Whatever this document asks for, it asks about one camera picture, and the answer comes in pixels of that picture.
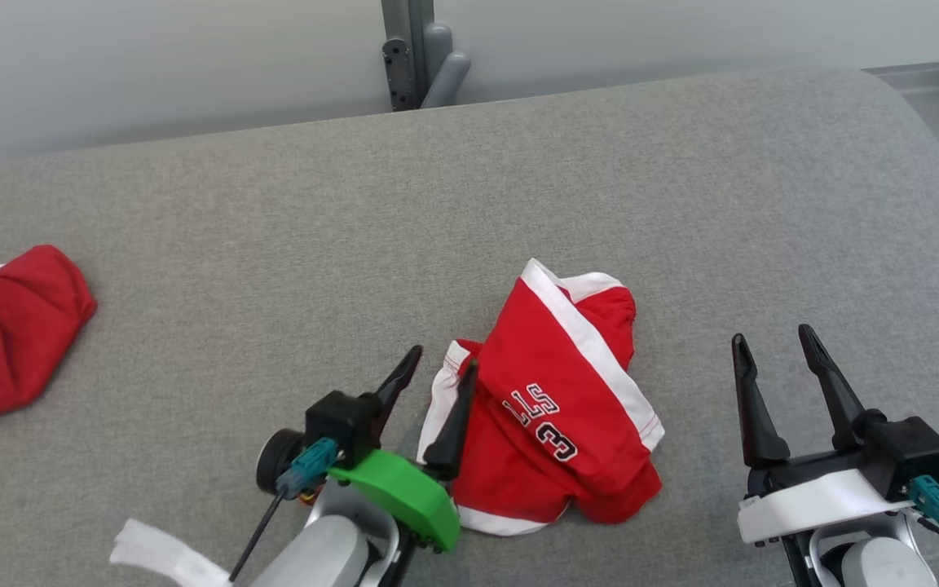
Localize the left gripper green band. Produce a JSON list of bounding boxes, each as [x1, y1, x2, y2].
[[256, 345, 480, 554]]

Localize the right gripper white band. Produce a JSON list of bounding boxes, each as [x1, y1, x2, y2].
[[732, 324, 939, 545]]

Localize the red shorts with white stripes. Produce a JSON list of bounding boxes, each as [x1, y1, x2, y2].
[[417, 258, 666, 536]]

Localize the red shirt with striped sleeves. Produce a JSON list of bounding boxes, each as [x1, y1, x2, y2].
[[0, 245, 98, 461]]

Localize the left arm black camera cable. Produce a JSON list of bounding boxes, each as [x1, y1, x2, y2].
[[229, 438, 340, 582]]

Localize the white cloth cable tag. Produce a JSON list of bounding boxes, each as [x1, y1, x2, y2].
[[109, 519, 232, 587]]

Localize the grey metal partition post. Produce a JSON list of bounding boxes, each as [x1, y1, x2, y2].
[[380, 0, 471, 113]]

